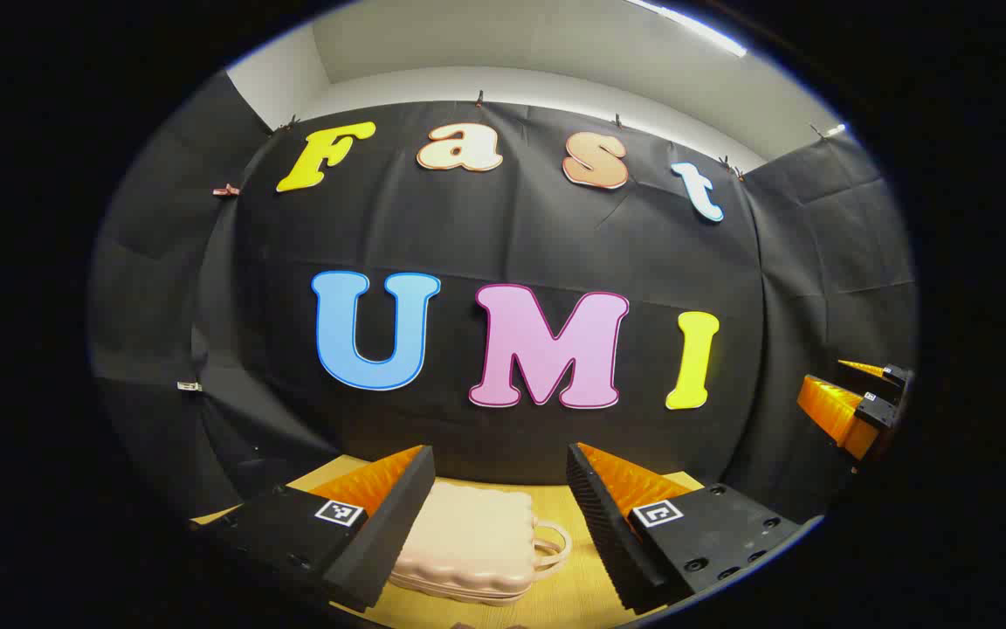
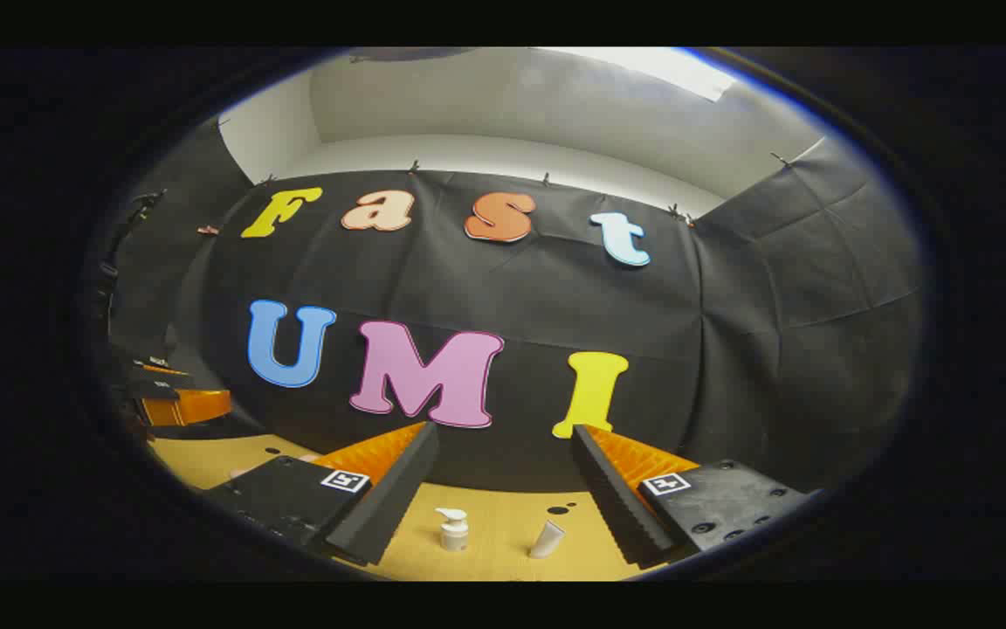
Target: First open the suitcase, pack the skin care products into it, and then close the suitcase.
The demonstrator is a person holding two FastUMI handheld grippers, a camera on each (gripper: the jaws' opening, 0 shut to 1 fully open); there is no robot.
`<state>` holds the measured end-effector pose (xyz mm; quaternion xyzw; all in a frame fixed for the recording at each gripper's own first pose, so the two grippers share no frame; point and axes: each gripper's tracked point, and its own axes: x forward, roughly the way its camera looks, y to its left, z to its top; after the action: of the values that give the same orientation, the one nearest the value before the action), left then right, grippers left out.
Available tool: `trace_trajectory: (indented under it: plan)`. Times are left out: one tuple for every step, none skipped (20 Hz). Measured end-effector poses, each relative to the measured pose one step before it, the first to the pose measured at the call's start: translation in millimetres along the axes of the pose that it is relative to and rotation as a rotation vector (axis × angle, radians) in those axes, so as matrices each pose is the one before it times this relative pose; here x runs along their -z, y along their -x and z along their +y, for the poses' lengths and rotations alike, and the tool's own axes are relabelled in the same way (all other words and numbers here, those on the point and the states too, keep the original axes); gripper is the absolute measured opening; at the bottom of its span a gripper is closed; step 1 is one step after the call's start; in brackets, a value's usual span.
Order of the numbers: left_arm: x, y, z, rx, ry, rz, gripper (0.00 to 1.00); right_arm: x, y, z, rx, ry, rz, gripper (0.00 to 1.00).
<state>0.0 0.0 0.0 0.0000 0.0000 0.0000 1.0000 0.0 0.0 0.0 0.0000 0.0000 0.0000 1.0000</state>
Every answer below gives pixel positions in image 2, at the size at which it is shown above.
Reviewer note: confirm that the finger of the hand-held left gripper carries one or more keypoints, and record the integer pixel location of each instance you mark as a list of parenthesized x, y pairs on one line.
[(193, 407), (158, 374)]

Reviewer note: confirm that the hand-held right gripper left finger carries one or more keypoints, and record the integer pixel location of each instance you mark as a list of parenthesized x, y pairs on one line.
[(398, 498)]

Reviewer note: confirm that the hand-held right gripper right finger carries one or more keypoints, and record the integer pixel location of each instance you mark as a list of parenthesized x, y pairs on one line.
[(616, 502)]

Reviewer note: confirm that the white pump bottle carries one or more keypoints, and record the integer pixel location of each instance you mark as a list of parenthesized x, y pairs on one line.
[(454, 533)]

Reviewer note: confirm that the white squeeze tube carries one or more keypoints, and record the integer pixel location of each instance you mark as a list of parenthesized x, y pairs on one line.
[(547, 540)]

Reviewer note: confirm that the black table grommet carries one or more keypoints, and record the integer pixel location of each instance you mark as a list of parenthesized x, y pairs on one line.
[(558, 509)]

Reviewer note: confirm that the black backdrop cloth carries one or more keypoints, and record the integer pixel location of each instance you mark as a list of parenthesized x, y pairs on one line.
[(555, 297)]

